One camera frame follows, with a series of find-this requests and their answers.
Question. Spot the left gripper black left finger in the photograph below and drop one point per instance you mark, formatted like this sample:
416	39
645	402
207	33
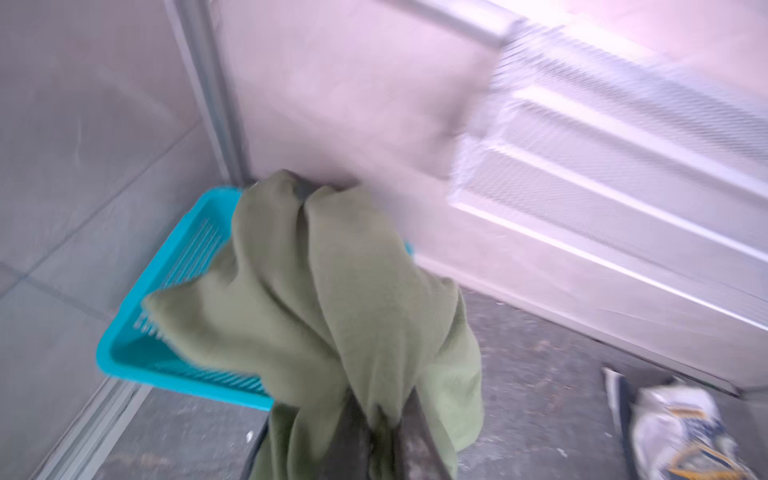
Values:
348	455

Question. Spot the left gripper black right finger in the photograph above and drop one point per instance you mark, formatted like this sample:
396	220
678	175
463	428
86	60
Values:
415	454

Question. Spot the green tank top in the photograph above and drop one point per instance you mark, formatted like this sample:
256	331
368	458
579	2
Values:
372	366

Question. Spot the white tank top navy trim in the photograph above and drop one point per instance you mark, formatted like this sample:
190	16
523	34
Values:
671	430

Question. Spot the teal plastic basket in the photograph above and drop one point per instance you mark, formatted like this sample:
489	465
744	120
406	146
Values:
162	354

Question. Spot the white wire mesh shelf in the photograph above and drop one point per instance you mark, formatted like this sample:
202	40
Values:
610	152

